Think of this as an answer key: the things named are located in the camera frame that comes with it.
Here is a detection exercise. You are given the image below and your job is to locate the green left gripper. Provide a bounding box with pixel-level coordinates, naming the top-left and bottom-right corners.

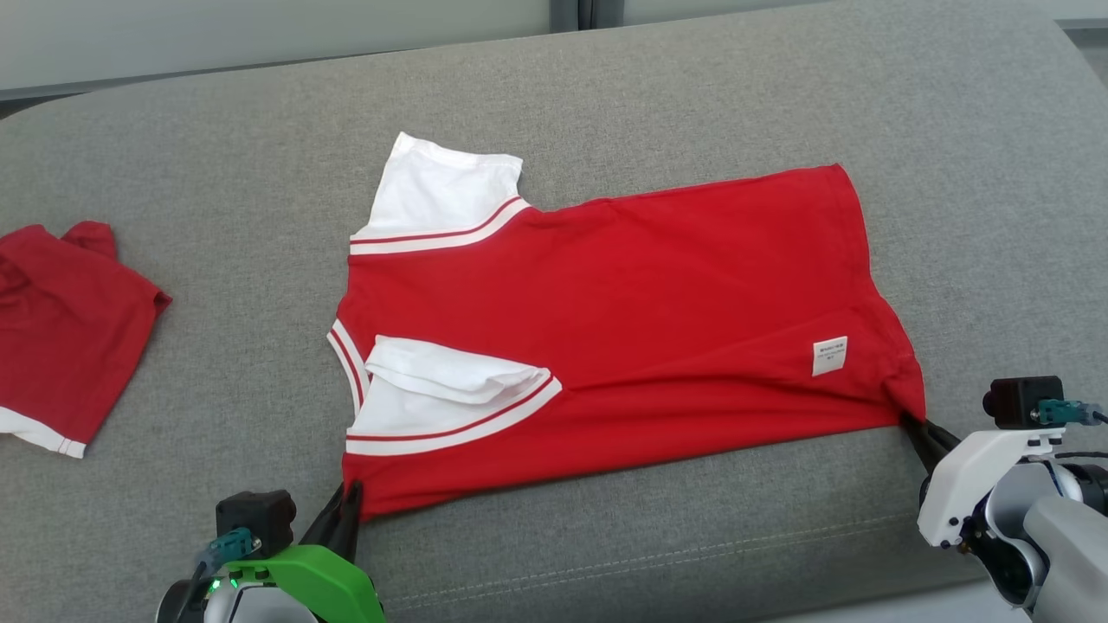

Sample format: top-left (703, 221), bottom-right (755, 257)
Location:
top-left (156, 481), bottom-right (387, 623)

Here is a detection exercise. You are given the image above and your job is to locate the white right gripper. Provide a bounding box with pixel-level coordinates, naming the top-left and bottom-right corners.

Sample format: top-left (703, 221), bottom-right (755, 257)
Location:
top-left (900, 414), bottom-right (1066, 549)

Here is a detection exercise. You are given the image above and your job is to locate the red white-sleeved T-shirt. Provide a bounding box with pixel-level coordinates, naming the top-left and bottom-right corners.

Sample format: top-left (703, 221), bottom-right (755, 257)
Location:
top-left (327, 132), bottom-right (927, 523)

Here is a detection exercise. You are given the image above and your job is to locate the red garment with white hem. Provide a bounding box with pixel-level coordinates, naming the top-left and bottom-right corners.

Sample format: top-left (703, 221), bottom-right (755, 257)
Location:
top-left (0, 221), bottom-right (172, 459)

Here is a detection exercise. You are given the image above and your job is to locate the grey fabric sofa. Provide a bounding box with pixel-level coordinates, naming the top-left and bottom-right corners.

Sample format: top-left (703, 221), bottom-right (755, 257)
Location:
top-left (0, 0), bottom-right (1108, 623)

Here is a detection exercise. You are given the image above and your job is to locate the left camera cable teal plug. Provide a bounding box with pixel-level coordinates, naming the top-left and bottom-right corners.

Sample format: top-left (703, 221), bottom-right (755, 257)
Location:
top-left (177, 528), bottom-right (262, 623)

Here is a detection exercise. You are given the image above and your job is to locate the camera cable teal plug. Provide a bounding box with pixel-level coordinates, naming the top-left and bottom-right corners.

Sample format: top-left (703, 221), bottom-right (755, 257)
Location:
top-left (1037, 399), bottom-right (1108, 461)
top-left (177, 528), bottom-right (262, 623)

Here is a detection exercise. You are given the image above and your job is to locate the right camera cable teal plug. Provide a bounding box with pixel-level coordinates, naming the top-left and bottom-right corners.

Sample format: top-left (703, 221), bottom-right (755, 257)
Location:
top-left (1037, 399), bottom-right (1108, 461)

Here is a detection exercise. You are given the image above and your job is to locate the grey wall frame post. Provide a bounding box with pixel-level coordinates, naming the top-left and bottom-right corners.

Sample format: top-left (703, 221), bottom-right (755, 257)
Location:
top-left (551, 0), bottom-right (626, 34)

